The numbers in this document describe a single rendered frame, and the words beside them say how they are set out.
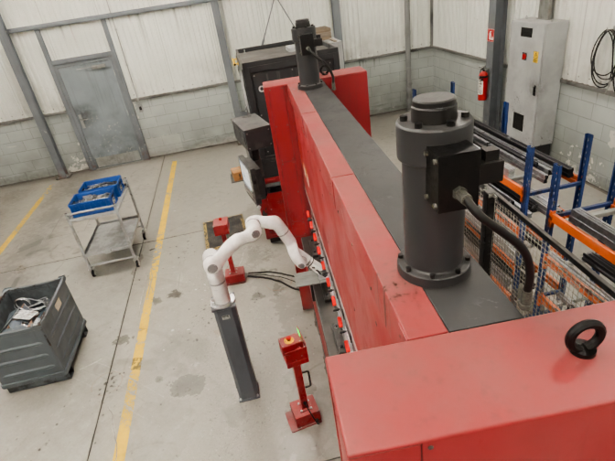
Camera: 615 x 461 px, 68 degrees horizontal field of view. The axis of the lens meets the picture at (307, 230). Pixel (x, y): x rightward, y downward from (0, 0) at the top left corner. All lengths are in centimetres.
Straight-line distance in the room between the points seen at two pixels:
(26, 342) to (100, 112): 649
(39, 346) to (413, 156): 420
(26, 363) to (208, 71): 688
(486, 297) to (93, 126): 985
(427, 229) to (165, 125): 945
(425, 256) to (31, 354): 418
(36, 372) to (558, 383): 458
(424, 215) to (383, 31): 957
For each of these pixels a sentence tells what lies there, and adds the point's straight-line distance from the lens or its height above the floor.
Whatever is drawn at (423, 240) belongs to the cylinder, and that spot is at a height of 243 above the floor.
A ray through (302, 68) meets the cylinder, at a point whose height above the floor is 245.
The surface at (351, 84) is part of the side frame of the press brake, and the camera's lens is 392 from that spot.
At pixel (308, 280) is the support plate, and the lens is 352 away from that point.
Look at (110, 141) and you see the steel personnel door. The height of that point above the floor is 54.
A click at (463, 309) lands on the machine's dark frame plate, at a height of 230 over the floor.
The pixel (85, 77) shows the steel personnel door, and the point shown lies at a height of 186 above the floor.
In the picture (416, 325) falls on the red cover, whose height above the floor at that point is 230.
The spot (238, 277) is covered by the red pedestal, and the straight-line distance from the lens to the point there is 540.
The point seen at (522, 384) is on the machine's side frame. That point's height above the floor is 230.
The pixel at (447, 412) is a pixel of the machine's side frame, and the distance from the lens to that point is 96.
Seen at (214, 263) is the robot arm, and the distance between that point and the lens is 321.
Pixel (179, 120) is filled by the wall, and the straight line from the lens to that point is 1032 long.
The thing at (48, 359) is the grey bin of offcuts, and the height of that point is 32.
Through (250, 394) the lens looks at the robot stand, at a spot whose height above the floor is 6.
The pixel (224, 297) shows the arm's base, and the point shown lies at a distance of 343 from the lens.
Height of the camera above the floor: 305
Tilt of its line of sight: 29 degrees down
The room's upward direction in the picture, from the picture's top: 9 degrees counter-clockwise
